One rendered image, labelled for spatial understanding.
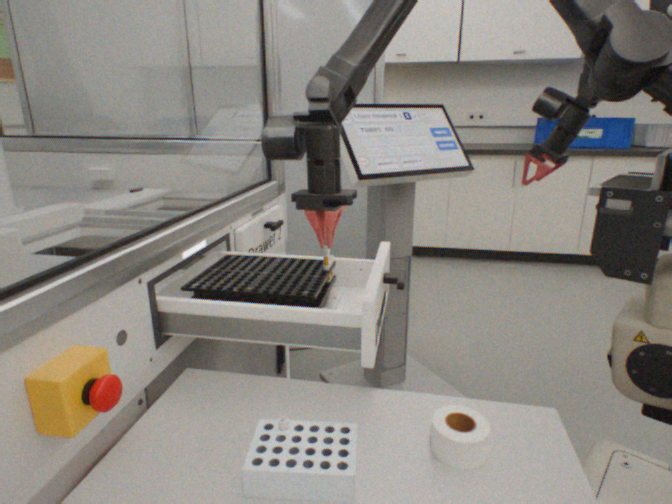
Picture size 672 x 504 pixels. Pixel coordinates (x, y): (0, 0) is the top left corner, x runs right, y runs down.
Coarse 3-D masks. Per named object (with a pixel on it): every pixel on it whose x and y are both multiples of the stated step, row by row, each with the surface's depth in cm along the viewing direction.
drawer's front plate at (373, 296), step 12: (384, 252) 80; (384, 264) 74; (372, 276) 68; (372, 288) 64; (384, 288) 77; (372, 300) 60; (372, 312) 60; (384, 312) 80; (372, 324) 61; (372, 336) 62; (372, 348) 62; (372, 360) 63
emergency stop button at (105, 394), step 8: (104, 376) 48; (112, 376) 49; (96, 384) 47; (104, 384) 48; (112, 384) 48; (120, 384) 50; (96, 392) 47; (104, 392) 47; (112, 392) 48; (120, 392) 50; (96, 400) 47; (104, 400) 47; (112, 400) 48; (96, 408) 47; (104, 408) 48; (112, 408) 49
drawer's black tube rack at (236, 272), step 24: (216, 264) 82; (240, 264) 82; (264, 264) 82; (288, 264) 83; (312, 264) 82; (192, 288) 71; (216, 288) 71; (240, 288) 71; (264, 288) 71; (288, 288) 71
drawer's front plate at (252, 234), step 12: (264, 216) 108; (276, 216) 117; (240, 228) 96; (252, 228) 101; (264, 228) 109; (240, 240) 96; (252, 240) 101; (264, 240) 109; (276, 240) 118; (252, 252) 102; (264, 252) 110
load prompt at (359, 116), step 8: (352, 112) 155; (360, 112) 156; (368, 112) 158; (376, 112) 159; (384, 112) 161; (392, 112) 163; (400, 112) 164; (408, 112) 166; (416, 112) 168; (360, 120) 154; (368, 120) 156; (376, 120) 158; (384, 120) 159; (392, 120) 161; (400, 120) 163; (408, 120) 164; (416, 120) 166
